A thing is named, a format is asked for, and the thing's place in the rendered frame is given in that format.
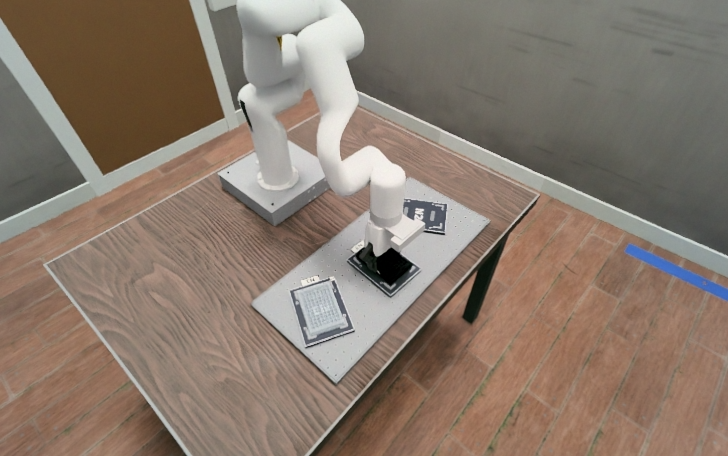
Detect dark grey rectangular frame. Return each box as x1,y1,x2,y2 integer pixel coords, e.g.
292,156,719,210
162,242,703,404
288,277,355,348

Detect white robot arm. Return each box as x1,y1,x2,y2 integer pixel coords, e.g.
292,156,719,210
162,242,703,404
237,0,425,252

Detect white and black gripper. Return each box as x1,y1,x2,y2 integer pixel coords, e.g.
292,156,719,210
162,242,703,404
359,218,394,273

